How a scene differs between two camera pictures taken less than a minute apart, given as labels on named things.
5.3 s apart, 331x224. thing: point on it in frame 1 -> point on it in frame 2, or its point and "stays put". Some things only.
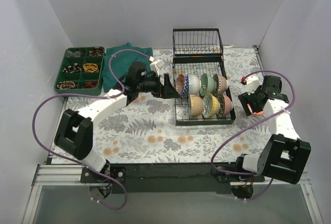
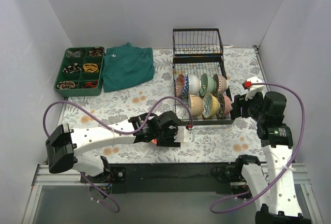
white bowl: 194,85 stays put
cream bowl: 196,104 stays put
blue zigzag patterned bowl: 185,88 stays put
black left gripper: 162,87 -> 171,133
